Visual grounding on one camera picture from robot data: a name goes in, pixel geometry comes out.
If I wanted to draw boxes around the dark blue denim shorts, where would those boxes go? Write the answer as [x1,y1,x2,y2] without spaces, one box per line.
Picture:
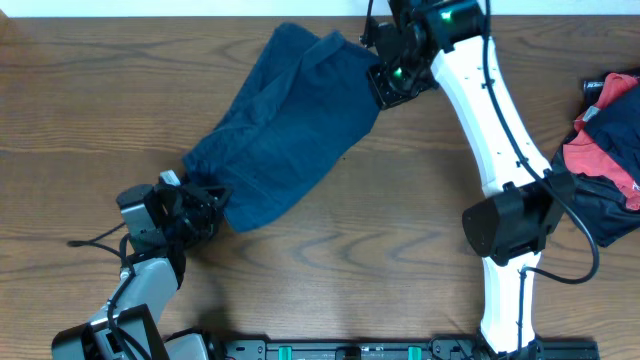
[183,23,380,232]

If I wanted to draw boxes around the dark navy garment under pile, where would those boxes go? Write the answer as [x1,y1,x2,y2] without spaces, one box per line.
[551,131,639,247]

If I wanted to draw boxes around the dark blue garment in pile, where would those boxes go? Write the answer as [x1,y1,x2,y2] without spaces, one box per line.
[585,86,639,182]

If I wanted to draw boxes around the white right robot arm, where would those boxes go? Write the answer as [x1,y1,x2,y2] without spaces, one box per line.
[360,1,574,359]

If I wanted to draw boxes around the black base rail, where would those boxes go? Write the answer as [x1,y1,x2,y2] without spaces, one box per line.
[164,329,601,360]

